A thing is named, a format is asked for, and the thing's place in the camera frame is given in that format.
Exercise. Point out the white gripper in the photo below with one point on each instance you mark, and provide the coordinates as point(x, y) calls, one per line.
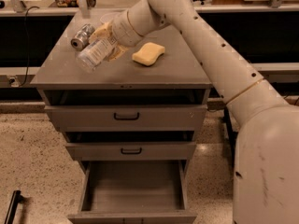
point(121, 29)

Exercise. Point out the silver metal can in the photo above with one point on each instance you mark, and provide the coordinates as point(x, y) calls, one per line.
point(81, 39)

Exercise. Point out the grey bottom drawer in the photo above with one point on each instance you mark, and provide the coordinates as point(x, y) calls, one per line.
point(134, 192)

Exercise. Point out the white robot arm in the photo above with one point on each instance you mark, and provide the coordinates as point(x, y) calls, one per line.
point(266, 179)

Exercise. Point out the black bar on floor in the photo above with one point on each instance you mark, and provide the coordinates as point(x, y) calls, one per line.
point(15, 200)

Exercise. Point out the clear plastic bottle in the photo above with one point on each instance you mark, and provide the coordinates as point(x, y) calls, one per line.
point(95, 53)

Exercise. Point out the grey drawer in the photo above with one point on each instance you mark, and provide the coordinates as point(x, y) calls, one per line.
point(111, 118)
point(134, 192)
point(143, 151)

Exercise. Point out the white ceramic bowl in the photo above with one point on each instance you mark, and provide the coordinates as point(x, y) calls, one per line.
point(108, 17)

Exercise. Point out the grey drawer cabinet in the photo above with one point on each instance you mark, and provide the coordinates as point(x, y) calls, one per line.
point(176, 79)

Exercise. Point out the black stand pole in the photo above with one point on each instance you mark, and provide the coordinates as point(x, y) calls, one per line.
point(231, 133)

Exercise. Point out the grey top drawer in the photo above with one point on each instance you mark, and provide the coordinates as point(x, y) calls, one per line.
point(111, 118)

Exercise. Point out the yellow sponge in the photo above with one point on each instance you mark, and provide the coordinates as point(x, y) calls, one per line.
point(148, 54)

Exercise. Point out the grey middle drawer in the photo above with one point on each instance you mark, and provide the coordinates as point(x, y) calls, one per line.
point(143, 151)

